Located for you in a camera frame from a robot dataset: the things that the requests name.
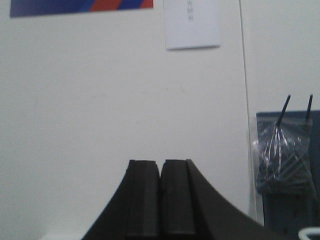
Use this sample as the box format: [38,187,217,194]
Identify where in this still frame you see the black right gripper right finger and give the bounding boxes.
[161,160,269,240]

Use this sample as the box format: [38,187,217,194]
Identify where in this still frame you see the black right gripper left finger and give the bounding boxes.
[83,160,160,240]

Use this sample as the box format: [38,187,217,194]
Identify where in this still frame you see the grey pegboard drying rack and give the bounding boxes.
[256,110,320,240]

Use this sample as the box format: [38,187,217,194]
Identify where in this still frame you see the plastic bag of pegs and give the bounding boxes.
[254,96,317,198]

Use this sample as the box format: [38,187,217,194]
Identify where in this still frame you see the white lab faucet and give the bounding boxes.
[298,226,320,240]

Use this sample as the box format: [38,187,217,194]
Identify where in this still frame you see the white paper notice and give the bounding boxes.
[163,0,221,51]

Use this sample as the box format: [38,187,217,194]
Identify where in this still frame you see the blue red wall poster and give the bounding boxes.
[10,0,154,18]

